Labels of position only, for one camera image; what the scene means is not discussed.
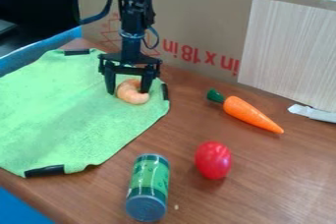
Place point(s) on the white paper scrap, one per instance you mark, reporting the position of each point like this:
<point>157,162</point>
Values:
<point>311,112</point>

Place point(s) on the green cloth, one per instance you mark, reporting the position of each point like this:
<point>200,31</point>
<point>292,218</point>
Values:
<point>61,110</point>

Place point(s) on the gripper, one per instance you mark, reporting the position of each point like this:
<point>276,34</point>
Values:
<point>129,58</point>

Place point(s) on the orange toy carrot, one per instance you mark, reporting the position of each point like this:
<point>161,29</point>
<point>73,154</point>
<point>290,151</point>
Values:
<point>247,111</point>

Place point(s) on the red toy tomato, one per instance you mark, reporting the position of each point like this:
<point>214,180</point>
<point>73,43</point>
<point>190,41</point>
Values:
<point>213,159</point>

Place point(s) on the cardboard box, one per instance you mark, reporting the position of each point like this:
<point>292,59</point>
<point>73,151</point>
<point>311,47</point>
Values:
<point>192,18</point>

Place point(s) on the green can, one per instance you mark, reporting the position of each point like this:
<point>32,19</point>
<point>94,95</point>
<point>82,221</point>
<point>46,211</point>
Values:
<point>148,187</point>

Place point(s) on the orange toy shrimp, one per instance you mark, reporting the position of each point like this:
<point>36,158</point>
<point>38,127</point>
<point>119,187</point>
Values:
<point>131,93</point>

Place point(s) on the wooden board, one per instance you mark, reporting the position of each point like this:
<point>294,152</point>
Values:
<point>291,51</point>

